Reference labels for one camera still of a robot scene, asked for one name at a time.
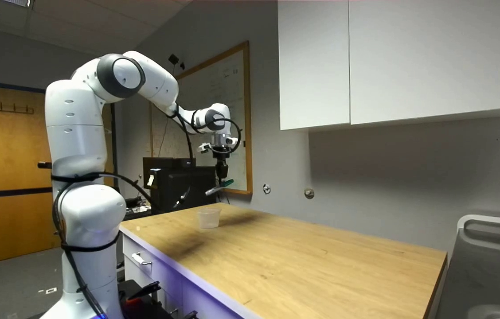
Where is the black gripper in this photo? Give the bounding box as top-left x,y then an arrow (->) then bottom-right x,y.
213,147 -> 231,183

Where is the green capped marker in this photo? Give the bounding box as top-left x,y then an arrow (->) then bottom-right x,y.
205,179 -> 235,197

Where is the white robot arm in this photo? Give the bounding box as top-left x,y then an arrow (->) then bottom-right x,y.
41,52 -> 242,319

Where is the black box appliance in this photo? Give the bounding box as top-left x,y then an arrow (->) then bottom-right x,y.
144,158 -> 217,213

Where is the wood framed whiteboard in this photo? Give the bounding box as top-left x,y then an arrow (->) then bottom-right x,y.
151,43 -> 252,197

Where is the white drawer front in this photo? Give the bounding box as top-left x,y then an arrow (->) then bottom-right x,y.
123,238 -> 153,286

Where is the white upper cabinet left door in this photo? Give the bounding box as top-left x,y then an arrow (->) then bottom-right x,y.
279,0 -> 352,130

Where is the white cabinet door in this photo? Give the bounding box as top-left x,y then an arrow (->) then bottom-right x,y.
279,0 -> 352,130
350,0 -> 500,124

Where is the wooden door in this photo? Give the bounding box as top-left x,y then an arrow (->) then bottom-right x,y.
0,87 -> 59,261

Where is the white upper cabinet right door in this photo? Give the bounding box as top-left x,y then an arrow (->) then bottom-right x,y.
350,0 -> 500,124

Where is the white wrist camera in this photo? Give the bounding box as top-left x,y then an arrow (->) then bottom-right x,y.
199,142 -> 213,154

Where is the small wall outlet knob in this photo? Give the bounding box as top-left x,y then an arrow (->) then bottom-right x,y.
261,185 -> 272,195

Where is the round wall knob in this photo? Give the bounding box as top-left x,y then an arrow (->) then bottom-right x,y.
304,188 -> 316,199

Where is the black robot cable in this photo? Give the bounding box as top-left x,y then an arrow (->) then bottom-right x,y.
50,105 -> 245,319

